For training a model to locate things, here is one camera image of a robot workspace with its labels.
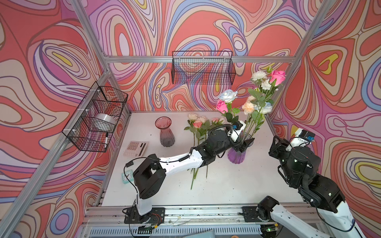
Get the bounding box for purple ribbed glass vase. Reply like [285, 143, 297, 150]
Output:
[227, 132, 255, 164]

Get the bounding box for pink rose stem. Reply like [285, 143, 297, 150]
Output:
[216, 100, 229, 114]

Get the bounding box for peach rose spray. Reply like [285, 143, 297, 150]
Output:
[242, 96, 257, 130]

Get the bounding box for white blue rose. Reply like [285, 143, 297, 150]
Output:
[252, 102, 273, 134]
[218, 89, 240, 123]

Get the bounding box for red glass vase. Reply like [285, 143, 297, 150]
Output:
[155, 117, 175, 147]

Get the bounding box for white rose spray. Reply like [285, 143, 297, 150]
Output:
[250, 70, 275, 103]

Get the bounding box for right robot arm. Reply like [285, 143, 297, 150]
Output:
[256, 135, 365, 238]

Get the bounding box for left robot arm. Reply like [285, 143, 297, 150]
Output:
[133, 129, 254, 216]

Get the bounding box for flower pile on table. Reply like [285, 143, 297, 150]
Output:
[184, 112, 227, 190]

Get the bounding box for small black block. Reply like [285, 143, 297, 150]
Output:
[125, 161, 134, 168]

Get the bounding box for small teal clock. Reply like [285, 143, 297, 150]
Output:
[121, 170, 134, 184]

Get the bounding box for silver tape roll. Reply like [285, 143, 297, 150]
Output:
[95, 113, 117, 127]

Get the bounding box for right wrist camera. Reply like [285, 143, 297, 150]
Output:
[286, 128, 315, 152]

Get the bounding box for black wire basket back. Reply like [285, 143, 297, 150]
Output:
[171, 50, 236, 85]

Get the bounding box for black wire basket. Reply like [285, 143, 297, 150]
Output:
[63, 82, 128, 152]
[171, 50, 236, 85]

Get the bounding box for black wire basket left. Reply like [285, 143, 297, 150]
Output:
[63, 82, 128, 152]

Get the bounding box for metal base rail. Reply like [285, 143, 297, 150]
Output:
[76, 204, 282, 238]

